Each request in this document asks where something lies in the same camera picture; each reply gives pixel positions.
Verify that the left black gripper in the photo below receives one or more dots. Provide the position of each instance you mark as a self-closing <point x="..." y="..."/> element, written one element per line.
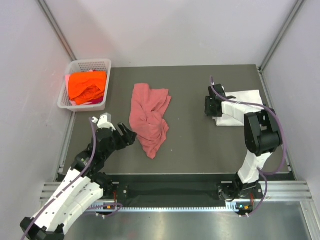
<point x="129" y="138"/>

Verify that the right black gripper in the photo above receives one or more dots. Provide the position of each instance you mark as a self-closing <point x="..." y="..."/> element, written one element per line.
<point x="208" y="112"/>

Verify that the salmon pink t shirt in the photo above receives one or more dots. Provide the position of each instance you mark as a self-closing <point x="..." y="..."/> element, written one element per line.
<point x="148" y="107"/>

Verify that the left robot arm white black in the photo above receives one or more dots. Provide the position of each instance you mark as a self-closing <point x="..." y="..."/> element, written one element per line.
<point x="83" y="185"/>

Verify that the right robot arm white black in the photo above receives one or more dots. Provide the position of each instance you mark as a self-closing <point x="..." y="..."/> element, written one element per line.
<point x="262" y="134"/>

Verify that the folded white t shirt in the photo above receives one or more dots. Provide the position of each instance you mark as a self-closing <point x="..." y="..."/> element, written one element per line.
<point x="250" y="96"/>

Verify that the magenta shirt in basket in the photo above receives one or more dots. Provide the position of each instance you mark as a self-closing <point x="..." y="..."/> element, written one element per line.
<point x="95" y="101"/>

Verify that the orange t shirt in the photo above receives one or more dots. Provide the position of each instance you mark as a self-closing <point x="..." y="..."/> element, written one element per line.
<point x="86" y="86"/>

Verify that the white plastic laundry basket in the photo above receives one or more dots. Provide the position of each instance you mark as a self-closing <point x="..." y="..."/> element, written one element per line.
<point x="79" y="66"/>

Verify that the light pink shirt in basket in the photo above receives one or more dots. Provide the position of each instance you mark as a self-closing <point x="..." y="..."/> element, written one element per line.
<point x="67" y="79"/>

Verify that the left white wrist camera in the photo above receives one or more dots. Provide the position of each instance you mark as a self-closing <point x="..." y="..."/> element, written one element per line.
<point x="103" y="122"/>

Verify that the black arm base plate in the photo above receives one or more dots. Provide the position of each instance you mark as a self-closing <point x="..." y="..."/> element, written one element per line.
<point x="150" y="194"/>

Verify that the grey slotted cable duct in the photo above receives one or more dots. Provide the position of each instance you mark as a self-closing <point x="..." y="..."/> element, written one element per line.
<point x="226" y="207"/>

